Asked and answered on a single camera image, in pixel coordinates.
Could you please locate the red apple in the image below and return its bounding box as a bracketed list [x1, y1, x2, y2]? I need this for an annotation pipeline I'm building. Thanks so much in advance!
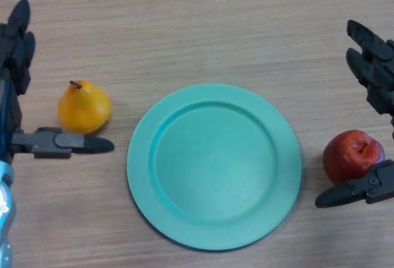
[322, 129, 386, 185]

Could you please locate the yellow pear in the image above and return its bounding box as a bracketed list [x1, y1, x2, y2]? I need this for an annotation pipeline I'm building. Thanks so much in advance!
[57, 79, 112, 136]

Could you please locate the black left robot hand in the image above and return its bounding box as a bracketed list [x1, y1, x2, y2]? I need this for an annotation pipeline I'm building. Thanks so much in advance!
[0, 0, 115, 166]

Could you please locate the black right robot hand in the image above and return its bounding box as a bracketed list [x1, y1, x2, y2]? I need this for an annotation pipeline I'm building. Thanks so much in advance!
[314, 19, 394, 209]

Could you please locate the green round plate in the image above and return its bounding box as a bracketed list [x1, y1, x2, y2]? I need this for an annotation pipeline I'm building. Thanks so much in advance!
[126, 83, 302, 253]

